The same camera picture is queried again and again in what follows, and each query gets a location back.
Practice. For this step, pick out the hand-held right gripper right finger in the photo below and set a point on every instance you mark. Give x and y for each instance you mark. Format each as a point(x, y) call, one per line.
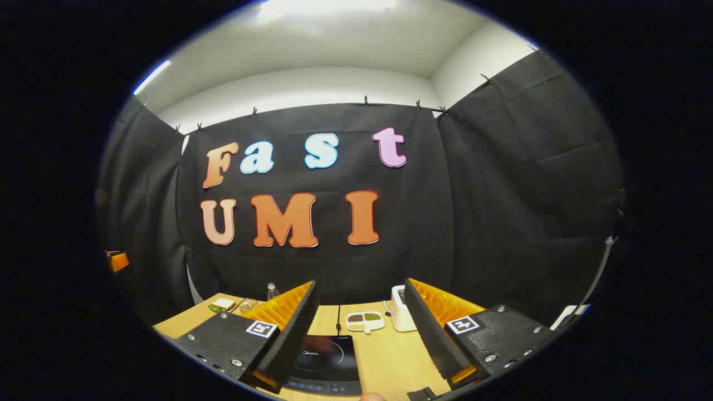
point(429, 328)

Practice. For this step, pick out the grey metal pole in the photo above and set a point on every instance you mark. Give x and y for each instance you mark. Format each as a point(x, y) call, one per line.
point(599, 273)

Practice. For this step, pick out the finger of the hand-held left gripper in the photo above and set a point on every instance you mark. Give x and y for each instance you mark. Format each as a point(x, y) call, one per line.
point(118, 261)

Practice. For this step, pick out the white toaster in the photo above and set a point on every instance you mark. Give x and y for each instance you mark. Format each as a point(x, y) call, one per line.
point(398, 312)

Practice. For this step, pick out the white sheet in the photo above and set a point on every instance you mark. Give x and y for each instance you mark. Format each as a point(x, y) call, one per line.
point(568, 314)

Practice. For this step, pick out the black induction cooktop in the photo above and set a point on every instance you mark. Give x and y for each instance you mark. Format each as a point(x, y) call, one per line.
point(328, 356)

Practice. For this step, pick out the white divided dish of beans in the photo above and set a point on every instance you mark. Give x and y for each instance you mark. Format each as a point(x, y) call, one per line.
point(365, 319)

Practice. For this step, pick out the black backdrop cloth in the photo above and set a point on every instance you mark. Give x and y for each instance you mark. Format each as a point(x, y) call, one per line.
point(445, 223)

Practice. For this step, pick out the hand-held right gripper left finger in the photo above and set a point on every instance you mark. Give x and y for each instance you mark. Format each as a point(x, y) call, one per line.
point(298, 328)

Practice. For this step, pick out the sandwich with lettuce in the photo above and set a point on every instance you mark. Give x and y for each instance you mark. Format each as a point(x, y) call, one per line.
point(223, 304)

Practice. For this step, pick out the clear plastic water bottle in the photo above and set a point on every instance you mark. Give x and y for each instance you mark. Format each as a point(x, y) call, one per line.
point(272, 291)

